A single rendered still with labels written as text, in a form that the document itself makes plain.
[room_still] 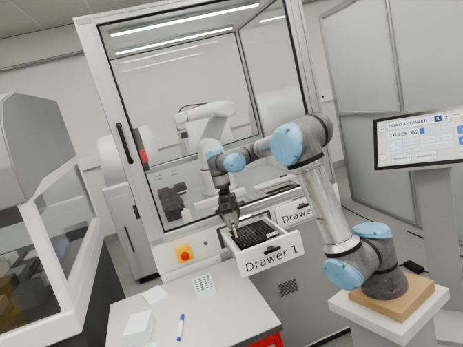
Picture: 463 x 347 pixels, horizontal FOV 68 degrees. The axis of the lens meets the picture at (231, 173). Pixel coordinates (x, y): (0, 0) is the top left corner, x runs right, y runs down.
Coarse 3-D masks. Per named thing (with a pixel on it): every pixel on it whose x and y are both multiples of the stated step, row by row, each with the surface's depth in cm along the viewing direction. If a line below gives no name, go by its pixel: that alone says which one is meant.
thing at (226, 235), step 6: (264, 216) 179; (252, 222) 177; (270, 222) 171; (276, 228) 164; (222, 234) 171; (228, 234) 174; (282, 234) 157; (228, 240) 162; (228, 246) 161; (234, 246) 167; (234, 252) 151; (234, 258) 154
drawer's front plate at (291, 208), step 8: (296, 200) 179; (304, 200) 179; (280, 208) 176; (288, 208) 178; (296, 208) 179; (304, 208) 180; (280, 216) 177; (288, 216) 178; (296, 216) 180; (304, 216) 181; (312, 216) 182; (280, 224) 178; (288, 224) 179
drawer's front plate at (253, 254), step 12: (276, 240) 142; (288, 240) 144; (300, 240) 146; (240, 252) 139; (252, 252) 140; (276, 252) 143; (288, 252) 145; (300, 252) 146; (240, 264) 140; (276, 264) 144
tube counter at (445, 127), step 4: (444, 124) 173; (448, 124) 172; (416, 128) 179; (420, 128) 178; (424, 128) 177; (428, 128) 176; (432, 128) 175; (436, 128) 174; (440, 128) 173; (444, 128) 172; (448, 128) 171; (452, 128) 170; (412, 132) 180; (416, 132) 179; (420, 132) 178; (424, 132) 176; (428, 132) 176; (432, 132) 174; (436, 132) 173
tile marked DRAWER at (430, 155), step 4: (416, 152) 175; (420, 152) 174; (424, 152) 173; (428, 152) 172; (432, 152) 171; (436, 152) 170; (416, 156) 174; (420, 156) 173; (424, 156) 172; (428, 156) 171; (432, 156) 170; (436, 156) 169; (416, 160) 174
